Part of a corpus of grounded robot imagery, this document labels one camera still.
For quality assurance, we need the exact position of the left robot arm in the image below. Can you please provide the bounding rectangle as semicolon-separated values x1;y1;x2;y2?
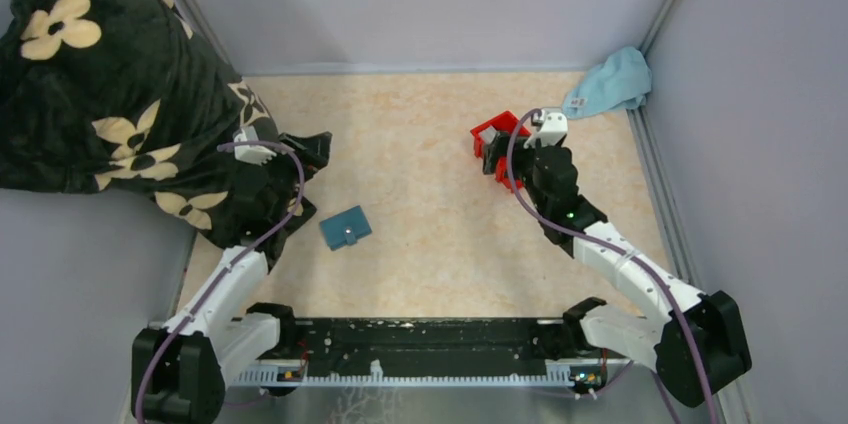
131;126;333;423

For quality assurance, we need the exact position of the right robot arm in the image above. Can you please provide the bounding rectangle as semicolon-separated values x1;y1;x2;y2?
473;131;752;407

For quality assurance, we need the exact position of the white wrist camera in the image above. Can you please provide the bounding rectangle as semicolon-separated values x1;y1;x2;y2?
233;126;276;166
524;108;569;149

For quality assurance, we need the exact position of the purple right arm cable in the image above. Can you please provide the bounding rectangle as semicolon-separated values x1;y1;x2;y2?
506;108;722;424

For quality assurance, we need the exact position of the light blue cloth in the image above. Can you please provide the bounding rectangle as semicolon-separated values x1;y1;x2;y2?
562;46;653;119

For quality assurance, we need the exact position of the teal card holder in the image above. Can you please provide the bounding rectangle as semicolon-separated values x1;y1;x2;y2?
319;206;372;251

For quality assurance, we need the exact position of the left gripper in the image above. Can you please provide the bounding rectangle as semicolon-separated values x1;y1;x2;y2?
249;131;331;224

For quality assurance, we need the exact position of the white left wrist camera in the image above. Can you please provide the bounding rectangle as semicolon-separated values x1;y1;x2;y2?
233;126;276;166

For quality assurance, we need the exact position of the red plastic bin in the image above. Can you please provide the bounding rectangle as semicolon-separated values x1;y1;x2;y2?
470;111;519;191

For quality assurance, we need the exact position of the silver credit cards stack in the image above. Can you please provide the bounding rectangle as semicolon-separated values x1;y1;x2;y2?
478;127;498;145

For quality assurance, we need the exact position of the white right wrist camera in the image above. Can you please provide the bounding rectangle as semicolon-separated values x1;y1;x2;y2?
524;108;569;149

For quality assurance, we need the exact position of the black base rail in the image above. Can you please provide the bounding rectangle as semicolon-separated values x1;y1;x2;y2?
234;318;628;393

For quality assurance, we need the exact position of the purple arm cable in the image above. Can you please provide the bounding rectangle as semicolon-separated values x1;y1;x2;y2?
134;139;307;424
506;108;722;424

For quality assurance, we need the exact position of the black floral blanket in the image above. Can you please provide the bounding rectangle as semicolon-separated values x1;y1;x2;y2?
1;0;281;248

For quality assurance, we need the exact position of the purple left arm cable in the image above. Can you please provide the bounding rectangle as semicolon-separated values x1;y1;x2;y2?
134;139;307;424

